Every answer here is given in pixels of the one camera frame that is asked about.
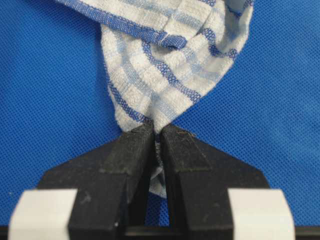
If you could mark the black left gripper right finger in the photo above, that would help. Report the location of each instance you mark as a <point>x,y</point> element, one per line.
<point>215,196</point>

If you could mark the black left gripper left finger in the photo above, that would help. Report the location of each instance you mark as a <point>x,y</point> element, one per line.
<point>90,197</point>

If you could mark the white blue striped towel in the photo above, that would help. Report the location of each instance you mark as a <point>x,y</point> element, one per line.
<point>163,56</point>

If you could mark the blue table cloth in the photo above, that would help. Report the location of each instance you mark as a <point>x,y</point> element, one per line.
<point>54,103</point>

